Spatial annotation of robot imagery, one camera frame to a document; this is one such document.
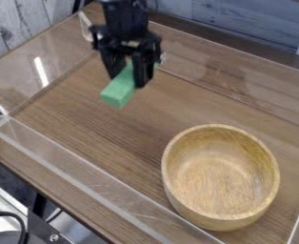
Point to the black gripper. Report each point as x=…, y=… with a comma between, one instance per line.
x=125, y=36

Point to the green rectangular block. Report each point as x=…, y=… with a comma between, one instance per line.
x=118, y=91

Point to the brown wooden bowl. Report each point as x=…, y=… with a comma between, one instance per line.
x=220, y=176

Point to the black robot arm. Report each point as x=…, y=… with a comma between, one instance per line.
x=123, y=36

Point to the clear acrylic corner bracket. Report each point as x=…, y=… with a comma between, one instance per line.
x=85, y=24

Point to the clear acrylic enclosure wall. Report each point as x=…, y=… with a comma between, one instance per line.
x=91, y=157

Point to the black metal bracket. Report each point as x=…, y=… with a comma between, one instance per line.
x=41, y=233

